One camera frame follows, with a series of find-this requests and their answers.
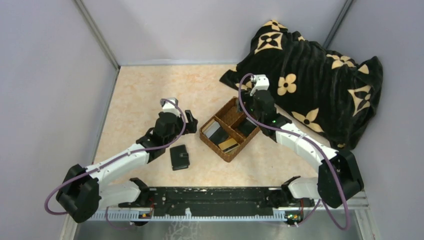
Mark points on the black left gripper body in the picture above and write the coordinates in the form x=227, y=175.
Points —
x=185, y=122

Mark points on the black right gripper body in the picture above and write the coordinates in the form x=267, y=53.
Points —
x=250, y=101

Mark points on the black leather card holder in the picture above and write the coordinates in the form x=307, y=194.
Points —
x=179, y=157

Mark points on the brown wicker divided basket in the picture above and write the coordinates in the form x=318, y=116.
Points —
x=229, y=118

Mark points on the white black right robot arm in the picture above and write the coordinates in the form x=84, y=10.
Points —
x=338, y=176

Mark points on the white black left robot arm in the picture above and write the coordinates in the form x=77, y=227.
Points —
x=85, y=190

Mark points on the silver card in basket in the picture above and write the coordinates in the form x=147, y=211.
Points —
x=210, y=128

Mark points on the black card in basket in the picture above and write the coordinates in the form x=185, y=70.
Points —
x=219, y=136

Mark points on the gold card in basket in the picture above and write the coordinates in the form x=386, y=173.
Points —
x=228, y=145

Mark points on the black wallet in basket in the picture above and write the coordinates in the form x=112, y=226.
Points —
x=246, y=127

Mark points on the black floral patterned blanket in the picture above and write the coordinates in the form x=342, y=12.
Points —
x=323, y=89

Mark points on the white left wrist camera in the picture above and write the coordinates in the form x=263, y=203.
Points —
x=169, y=105

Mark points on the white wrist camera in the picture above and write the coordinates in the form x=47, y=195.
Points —
x=259, y=82
x=169, y=105

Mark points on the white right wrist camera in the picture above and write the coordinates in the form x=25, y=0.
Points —
x=259, y=82

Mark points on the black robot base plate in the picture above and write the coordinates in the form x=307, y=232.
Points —
x=215, y=201

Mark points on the aluminium frame rail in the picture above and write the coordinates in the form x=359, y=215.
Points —
x=289, y=215

